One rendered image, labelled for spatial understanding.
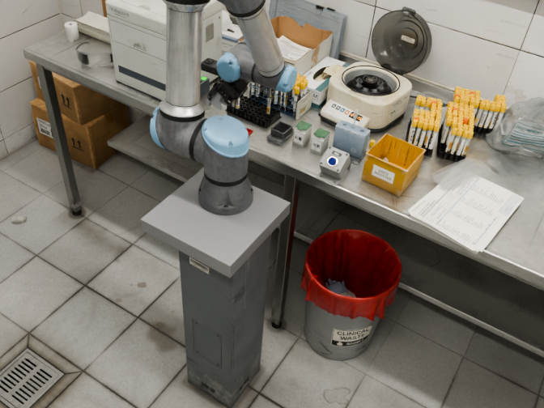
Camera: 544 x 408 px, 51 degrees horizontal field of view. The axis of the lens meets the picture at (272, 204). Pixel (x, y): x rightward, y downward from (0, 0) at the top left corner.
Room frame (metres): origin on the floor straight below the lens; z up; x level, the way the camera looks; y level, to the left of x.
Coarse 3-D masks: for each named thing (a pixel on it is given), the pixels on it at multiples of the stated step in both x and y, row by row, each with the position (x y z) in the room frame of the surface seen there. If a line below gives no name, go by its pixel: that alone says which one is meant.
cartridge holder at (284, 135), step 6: (276, 126) 1.55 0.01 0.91; (282, 126) 1.56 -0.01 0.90; (288, 126) 1.55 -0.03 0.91; (270, 132) 1.52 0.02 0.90; (276, 132) 1.51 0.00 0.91; (282, 132) 1.54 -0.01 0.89; (288, 132) 1.53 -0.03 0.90; (270, 138) 1.50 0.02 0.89; (276, 138) 1.50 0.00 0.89; (282, 138) 1.50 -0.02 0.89
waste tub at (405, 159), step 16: (384, 144) 1.45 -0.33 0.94; (400, 144) 1.43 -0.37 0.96; (368, 160) 1.34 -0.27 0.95; (384, 160) 1.32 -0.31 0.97; (400, 160) 1.42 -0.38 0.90; (416, 160) 1.33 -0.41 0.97; (368, 176) 1.33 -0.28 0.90; (384, 176) 1.31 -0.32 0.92; (400, 176) 1.29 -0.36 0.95; (416, 176) 1.38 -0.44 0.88; (400, 192) 1.28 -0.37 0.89
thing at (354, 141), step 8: (336, 128) 1.48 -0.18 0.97; (344, 128) 1.47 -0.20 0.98; (360, 128) 1.47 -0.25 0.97; (336, 136) 1.47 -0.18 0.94; (344, 136) 1.46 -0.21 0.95; (352, 136) 1.45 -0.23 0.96; (360, 136) 1.44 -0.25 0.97; (368, 136) 1.46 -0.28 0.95; (336, 144) 1.47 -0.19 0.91; (344, 144) 1.46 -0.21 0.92; (352, 144) 1.45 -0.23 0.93; (360, 144) 1.44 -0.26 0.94; (352, 152) 1.44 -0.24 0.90; (360, 152) 1.43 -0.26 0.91; (352, 160) 1.43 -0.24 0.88; (360, 160) 1.43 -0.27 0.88
